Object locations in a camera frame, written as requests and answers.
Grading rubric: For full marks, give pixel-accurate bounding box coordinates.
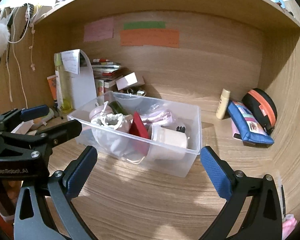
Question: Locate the green sticky note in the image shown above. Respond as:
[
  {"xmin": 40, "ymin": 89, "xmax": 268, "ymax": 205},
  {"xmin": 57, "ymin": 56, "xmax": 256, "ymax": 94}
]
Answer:
[{"xmin": 123, "ymin": 21, "xmax": 166, "ymax": 30}]

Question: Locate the blue pencil pouch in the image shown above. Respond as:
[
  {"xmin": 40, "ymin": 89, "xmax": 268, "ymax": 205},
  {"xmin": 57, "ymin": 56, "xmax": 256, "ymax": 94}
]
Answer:
[{"xmin": 227, "ymin": 101, "xmax": 274, "ymax": 145}]

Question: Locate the stack of books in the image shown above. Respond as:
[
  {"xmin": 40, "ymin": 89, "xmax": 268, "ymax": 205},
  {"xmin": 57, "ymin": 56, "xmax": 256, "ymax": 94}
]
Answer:
[{"xmin": 91, "ymin": 59, "xmax": 126, "ymax": 93}]

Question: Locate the small white cardboard box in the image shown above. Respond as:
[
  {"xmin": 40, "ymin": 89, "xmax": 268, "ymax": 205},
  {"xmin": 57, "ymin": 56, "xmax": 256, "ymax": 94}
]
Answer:
[{"xmin": 116, "ymin": 72, "xmax": 145, "ymax": 90}]

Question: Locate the pink round compact fan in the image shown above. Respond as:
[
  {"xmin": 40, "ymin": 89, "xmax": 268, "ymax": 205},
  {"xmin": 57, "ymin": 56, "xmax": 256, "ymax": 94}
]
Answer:
[{"xmin": 89, "ymin": 101, "xmax": 113, "ymax": 120}]

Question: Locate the orange sticky note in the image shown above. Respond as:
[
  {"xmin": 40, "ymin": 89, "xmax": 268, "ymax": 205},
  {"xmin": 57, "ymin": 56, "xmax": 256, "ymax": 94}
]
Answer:
[{"xmin": 120, "ymin": 28, "xmax": 179, "ymax": 48}]

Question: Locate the cream lotion bottle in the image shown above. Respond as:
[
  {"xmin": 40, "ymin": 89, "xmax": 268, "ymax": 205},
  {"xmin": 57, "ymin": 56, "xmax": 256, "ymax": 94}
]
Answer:
[{"xmin": 216, "ymin": 89, "xmax": 230, "ymax": 120}]

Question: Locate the yellow-green spray bottle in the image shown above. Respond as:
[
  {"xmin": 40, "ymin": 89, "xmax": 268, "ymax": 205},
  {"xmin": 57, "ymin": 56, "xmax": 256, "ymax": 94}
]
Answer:
[{"xmin": 54, "ymin": 53, "xmax": 73, "ymax": 114}]

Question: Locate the white hanging cord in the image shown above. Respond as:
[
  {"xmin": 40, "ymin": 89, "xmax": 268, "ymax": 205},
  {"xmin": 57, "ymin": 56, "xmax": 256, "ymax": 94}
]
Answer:
[{"xmin": 0, "ymin": 3, "xmax": 37, "ymax": 110}]

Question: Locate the dark green cylinder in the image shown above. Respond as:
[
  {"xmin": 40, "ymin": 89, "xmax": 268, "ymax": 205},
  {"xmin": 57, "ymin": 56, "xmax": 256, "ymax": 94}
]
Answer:
[{"xmin": 108, "ymin": 101, "xmax": 128, "ymax": 115}]

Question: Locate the pink sticky note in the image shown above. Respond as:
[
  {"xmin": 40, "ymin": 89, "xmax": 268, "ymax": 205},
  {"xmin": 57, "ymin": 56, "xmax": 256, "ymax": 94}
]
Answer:
[{"xmin": 83, "ymin": 17, "xmax": 114, "ymax": 42}]

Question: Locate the white hp box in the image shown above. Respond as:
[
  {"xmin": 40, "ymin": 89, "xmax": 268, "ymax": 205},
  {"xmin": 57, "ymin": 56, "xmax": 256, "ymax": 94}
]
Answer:
[{"xmin": 11, "ymin": 120, "xmax": 34, "ymax": 135}]

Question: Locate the wooden shelf board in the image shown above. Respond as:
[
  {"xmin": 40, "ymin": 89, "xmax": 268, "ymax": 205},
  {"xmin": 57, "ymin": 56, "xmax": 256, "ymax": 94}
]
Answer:
[{"xmin": 35, "ymin": 0, "xmax": 300, "ymax": 30}]

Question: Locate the white fluffy pompom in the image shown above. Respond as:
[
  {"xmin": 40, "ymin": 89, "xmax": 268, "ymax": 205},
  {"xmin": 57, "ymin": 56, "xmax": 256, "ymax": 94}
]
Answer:
[{"xmin": 0, "ymin": 23, "xmax": 10, "ymax": 56}]

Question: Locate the black orange round case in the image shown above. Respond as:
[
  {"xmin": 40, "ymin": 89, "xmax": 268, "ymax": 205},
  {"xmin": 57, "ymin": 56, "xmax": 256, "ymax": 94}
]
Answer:
[{"xmin": 242, "ymin": 88, "xmax": 277, "ymax": 135}]

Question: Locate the red velvet pouch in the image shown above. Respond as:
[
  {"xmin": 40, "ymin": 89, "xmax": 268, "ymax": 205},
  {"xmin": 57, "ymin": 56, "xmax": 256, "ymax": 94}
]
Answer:
[{"xmin": 129, "ymin": 112, "xmax": 149, "ymax": 156}]

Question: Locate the clear plastic storage bin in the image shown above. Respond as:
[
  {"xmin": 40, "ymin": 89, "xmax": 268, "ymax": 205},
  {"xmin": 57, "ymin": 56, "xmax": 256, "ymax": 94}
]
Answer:
[{"xmin": 68, "ymin": 92, "xmax": 202, "ymax": 177}]

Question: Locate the white folded paper stand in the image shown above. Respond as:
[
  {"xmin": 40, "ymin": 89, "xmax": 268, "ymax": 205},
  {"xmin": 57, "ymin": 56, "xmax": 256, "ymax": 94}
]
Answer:
[{"xmin": 61, "ymin": 49, "xmax": 97, "ymax": 109}]

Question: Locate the white drawstring cloth pouch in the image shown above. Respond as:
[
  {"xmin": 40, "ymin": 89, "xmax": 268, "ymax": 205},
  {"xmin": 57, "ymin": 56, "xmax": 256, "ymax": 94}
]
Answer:
[{"xmin": 91, "ymin": 113, "xmax": 133, "ymax": 157}]

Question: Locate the pink fluffy pen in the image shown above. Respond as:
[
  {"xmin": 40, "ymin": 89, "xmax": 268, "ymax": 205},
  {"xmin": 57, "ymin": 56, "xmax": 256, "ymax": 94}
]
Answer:
[{"xmin": 280, "ymin": 185, "xmax": 298, "ymax": 240}]

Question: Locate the fruit picture card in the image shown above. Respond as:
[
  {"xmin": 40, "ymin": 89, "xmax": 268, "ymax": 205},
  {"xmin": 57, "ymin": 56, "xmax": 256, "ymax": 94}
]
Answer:
[{"xmin": 95, "ymin": 79, "xmax": 104, "ymax": 96}]

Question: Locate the orange booklet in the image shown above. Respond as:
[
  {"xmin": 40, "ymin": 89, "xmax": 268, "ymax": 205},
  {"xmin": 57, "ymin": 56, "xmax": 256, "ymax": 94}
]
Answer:
[{"xmin": 47, "ymin": 75, "xmax": 57, "ymax": 101}]

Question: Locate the green orange tube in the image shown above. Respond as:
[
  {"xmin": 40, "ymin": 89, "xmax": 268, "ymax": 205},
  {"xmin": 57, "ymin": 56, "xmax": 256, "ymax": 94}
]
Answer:
[{"xmin": 30, "ymin": 108, "xmax": 55, "ymax": 131}]

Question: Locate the pink striped bag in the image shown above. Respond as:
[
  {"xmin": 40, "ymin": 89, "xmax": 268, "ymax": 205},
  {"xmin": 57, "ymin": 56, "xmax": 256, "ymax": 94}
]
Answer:
[{"xmin": 140, "ymin": 109, "xmax": 176, "ymax": 126}]

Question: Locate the small clear bowl of trinkets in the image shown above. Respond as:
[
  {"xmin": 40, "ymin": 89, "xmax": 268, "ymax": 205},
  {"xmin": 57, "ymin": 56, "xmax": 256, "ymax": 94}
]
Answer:
[{"xmin": 114, "ymin": 87, "xmax": 147, "ymax": 107}]

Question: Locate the white round tape container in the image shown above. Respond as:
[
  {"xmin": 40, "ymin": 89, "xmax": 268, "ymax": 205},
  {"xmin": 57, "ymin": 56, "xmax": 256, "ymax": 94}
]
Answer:
[{"xmin": 147, "ymin": 125, "xmax": 187, "ymax": 161}]

